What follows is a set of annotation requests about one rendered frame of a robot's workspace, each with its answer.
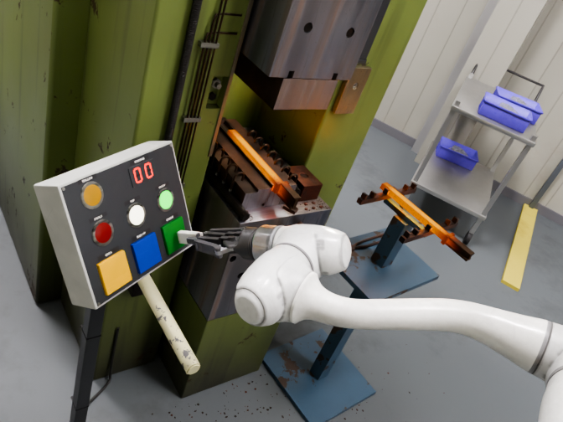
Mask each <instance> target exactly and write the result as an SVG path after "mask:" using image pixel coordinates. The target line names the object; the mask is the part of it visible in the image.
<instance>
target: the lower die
mask: <svg viewBox="0 0 563 422"><path fill-rule="evenodd" d="M222 120H226V121H227V122H228V124H229V125H230V126H231V127H232V128H233V129H234V130H237V131H238V132H239V133H240V135H241V136H242V137H243V138H244V139H245V140H246V141H247V142H248V143H249V145H250V146H251V147H252V148H253V149H254V150H255V151H256V152H257V153H258V154H259V156H260V157H261V158H262V159H263V160H264V161H265V162H266V163H267V164H268V166H269V167H270V168H271V169H272V170H273V171H274V172H275V173H276V174H277V175H278V177H279V178H280V179H281V180H282V181H283V182H285V181H288V182H289V185H290V186H291V187H292V188H293V189H294V190H295V189H296V187H297V184H296V183H295V182H294V181H293V180H292V179H290V180H288V178H289V176H288V175H287V174H286V173H285V172H284V170H283V172H281V169H282V168H281V167H280V166H279V165H278V164H277V163H276V165H275V164H273V163H274V160H273V159H272V158H271V156H269V157H267V156H266V155H267V154H268V153H267V152H266V151H265V150H264V149H263V148H262V150H260V148H261V146H260V145H259V143H258V142H256V143H254V142H253V141H254V140H255V139H254V138H253V137H252V136H251V135H249V136H247V134H248V132H247V131H246V130H245V128H244V127H243V126H242V125H241V124H240V123H239V122H238V121H237V120H236V119H226V118H225V117H222ZM216 141H217V142H218V146H217V148H220V147H221V148H223V149H224V151H225V152H224V156H230V164H231V163H235V164H236V165H237V171H236V172H243V173H244V174H245V177H244V180H243V181H241V177H242V174H239V175H237V176H236V178H235V182H234V185H233V188H232V193H233V194H234V195H235V197H236V198H237V199H238V200H239V202H240V203H241V204H242V206H243V207H244V208H245V209H250V208H261V207H267V206H273V205H278V204H285V203H284V202H283V201H282V200H281V199H280V198H279V197H278V195H277V194H276V193H273V192H272V190H273V188H274V185H275V184H274V183H273V182H272V181H271V180H270V178H269V177H268V176H267V175H265V173H264V172H263V171H262V170H261V169H260V168H259V167H258V166H257V165H256V163H255V162H254V161H253V160H252V159H251V158H250V157H249V155H248V154H247V153H246V152H245V151H244V150H243V149H242V148H241V146H240V145H239V144H238V143H237V142H236V141H235V140H234V138H233V137H232V136H231V135H230V134H229V133H228V132H227V130H226V129H224V127H222V125H220V128H219V131H218V135H217V138H216ZM221 153H222V151H221V150H218V151H217V152H216V153H215V156H214V162H213V167H212V168H213V169H214V171H215V172H217V169H218V166H219V163H220V159H221V158H222V157H221ZM228 160H229V159H228V158H225V159H223V161H222V163H221V166H220V171H219V177H220V178H221V179H222V180H223V179H224V176H225V171H226V168H227V167H228V166H229V165H228V164H227V163H228ZM234 170H235V166H232V167H230V168H229V171H228V174H227V177H226V179H225V185H226V186H227V187H228V188H230V185H231V183H232V179H233V176H234V175H235V174H236V172H234ZM263 203H264V206H261V205H262V204H263Z"/></svg>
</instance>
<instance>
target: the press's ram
mask: <svg viewBox="0 0 563 422"><path fill-rule="evenodd" d="M382 2H383V0H254V2H253V5H252V9H251V14H250V17H249V21H248V24H247V27H246V31H245V36H244V39H243V43H242V45H241V49H240V52H241V53H242V54H243V55H245V56H246V57H247V58H248V59H249V60H250V61H251V62H252V63H254V64H255V65H256V66H257V67H258V68H259V69H260V70H262V71H263V72H264V73H265V74H266V75H267V76H268V77H279V78H287V76H288V75H289V76H290V77H291V78H298V79H318V80H331V79H332V78H333V79H335V80H351V78H352V75H353V73H354V70H355V68H356V65H357V63H358V61H359V57H360V55H361V53H362V51H363V49H364V46H365V43H366V41H367V38H368V37H369V33H370V30H371V29H372V27H373V24H374V21H375V19H376V16H377V14H378V11H379V10H380V6H381V4H382Z"/></svg>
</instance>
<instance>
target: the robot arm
mask: <svg viewBox="0 0 563 422"><path fill-rule="evenodd" d="M177 234H178V241H179V243H180V244H194V245H195V248H196V250H197V251H201V252H204V253H206V254H209V255H214V256H216V257H217V258H218V259H221V258H222V257H223V256H222V255H223V254H225V253H229V254H239V255H240V256H241V257H242V258H243V259H245V260H255V262H254V263H253V264H252V265H251V266H250V267H249V268H248V269H247V270H246V271H245V273H244V274H243V276H242V277H241V278H240V280H239V282H238V284H237V286H236V292H235V309H236V310H237V312H238V314H239V315H240V317H241V318H242V319H243V320H244V321H245V322H247V323H249V324H251V325H252V326H255V327H265V326H270V325H272V324H274V323H276V322H292V323H294V324H295V323H298V322H300V321H302V320H313V321H316V322H321V323H324V324H328V325H331V326H335V327H343V328H350V329H364V330H409V331H441V332H454V333H458V334H461V335H464V336H467V337H470V338H472V339H474V340H477V341H479V342H480V343H482V344H484V345H485V346H487V347H490V348H491V349H493V350H494V351H495V352H497V353H499V354H500V355H502V356H504V357H505V358H507V359H508V360H509V361H511V362H512V363H514V364H516V365H517V366H519V367H520V368H522V369H523V370H524V371H526V372H528V373H531V374H533V375H534V376H535V377H537V378H540V379H541V380H543V381H545V393H544V395H543V398H542V401H541V405H540V413H539V419H538V422H563V325H560V324H557V323H554V322H550V321H547V320H544V319H539V318H536V317H532V316H524V315H520V314H517V313H513V312H510V311H504V310H500V309H497V308H494V307H491V306H485V305H481V304H478V303H474V302H470V301H460V300H454V299H443V298H412V299H352V298H347V297H343V296H338V295H336V294H333V293H332V292H330V291H328V290H326V289H325V288H324V287H323V286H322V285H321V283H320V281H319V279H318V278H320V277H321V276H322V275H334V274H337V273H339V272H342V271H344V270H346V269H347V268H348V266H349V262H350V257H351V244H350V241H349V238H348V236H347V235H346V234H345V233H343V232H341V231H339V230H337V229H333V228H329V227H326V226H321V225H315V224H294V225H291V226H281V225H279V226H275V225H262V226H260V227H259V228H256V227H248V226H245V227H240V228H222V229H210V231H205V232H203V233H202V232H195V231H186V230H180V231H178V232H177Z"/></svg>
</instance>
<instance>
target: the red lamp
mask: <svg viewBox="0 0 563 422"><path fill-rule="evenodd" d="M95 236H96V240H97V241H98V242H100V243H102V244H103V243H106V242H107V241H108V240H109V239H110V238H111V226H110V225H109V224H108V223H100V224H99V225H98V226H97V227H96V231H95Z"/></svg>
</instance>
